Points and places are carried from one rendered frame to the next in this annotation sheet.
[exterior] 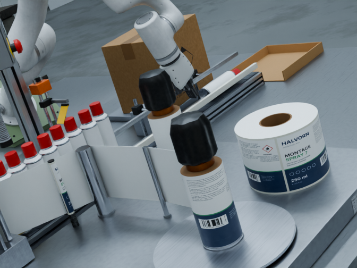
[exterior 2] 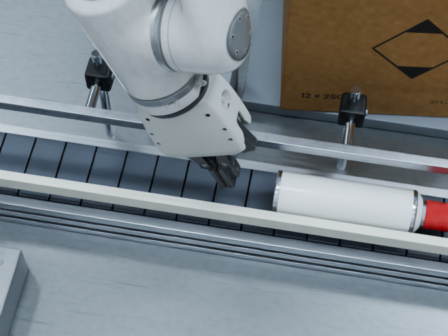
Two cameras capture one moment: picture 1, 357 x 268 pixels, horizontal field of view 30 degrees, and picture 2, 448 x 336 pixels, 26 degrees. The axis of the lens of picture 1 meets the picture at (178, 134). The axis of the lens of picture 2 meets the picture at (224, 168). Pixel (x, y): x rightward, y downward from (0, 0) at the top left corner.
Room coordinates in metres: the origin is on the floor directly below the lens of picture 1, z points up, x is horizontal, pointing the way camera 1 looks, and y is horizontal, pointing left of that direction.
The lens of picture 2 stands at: (1.80, -0.55, 1.88)
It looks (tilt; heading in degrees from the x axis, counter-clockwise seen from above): 58 degrees down; 54
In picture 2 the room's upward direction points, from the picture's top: straight up
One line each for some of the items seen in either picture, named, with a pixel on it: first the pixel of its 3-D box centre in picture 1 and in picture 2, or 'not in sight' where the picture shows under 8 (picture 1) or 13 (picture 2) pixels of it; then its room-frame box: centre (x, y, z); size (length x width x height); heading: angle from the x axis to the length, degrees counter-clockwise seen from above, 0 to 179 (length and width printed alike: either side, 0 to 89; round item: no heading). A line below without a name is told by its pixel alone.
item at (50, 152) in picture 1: (54, 168); not in sight; (1.71, 0.35, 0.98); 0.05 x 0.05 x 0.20
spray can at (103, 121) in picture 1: (105, 135); not in sight; (1.85, 0.21, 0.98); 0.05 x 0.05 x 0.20
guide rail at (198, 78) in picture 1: (143, 115); (56, 109); (2.02, 0.09, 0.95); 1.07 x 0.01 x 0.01; 134
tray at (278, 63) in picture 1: (275, 61); not in sight; (2.49, -0.44, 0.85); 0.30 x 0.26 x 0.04; 134
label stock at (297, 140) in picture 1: (282, 147); not in sight; (1.47, -0.23, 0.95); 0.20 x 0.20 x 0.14
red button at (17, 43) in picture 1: (16, 47); not in sight; (1.74, 0.34, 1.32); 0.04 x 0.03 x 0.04; 9
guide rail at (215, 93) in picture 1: (164, 129); (46, 185); (1.96, 0.04, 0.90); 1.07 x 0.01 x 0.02; 134
